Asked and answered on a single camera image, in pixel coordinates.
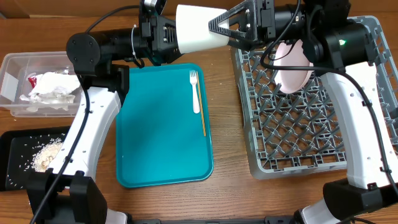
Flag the grey dishwasher rack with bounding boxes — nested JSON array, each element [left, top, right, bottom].
[[231, 16, 397, 179]]

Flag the teal plastic tray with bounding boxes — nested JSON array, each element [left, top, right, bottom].
[[116, 63, 214, 188]]

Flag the clear plastic bin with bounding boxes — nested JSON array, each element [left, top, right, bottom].
[[1, 52, 82, 117]]

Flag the red snack wrapper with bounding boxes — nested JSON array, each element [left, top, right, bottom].
[[28, 76, 37, 88]]

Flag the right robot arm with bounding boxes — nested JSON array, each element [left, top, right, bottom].
[[208, 0, 397, 223]]

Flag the black plastic tray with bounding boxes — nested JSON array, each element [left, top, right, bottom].
[[1, 126, 70, 192]]

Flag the large pink plate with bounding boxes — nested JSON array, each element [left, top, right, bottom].
[[273, 40, 313, 94]]

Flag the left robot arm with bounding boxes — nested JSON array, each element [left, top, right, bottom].
[[27, 15, 180, 223]]

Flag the white paper cup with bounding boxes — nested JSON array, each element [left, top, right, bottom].
[[175, 4, 229, 54]]

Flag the rice and peanut scraps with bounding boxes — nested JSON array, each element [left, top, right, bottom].
[[6, 133, 65, 190]]

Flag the white plastic fork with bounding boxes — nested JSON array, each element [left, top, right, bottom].
[[190, 70, 200, 114]]

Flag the white napkin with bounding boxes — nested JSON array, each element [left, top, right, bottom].
[[19, 72, 80, 111]]

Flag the wooden chopstick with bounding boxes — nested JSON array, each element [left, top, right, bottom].
[[195, 71, 206, 137]]

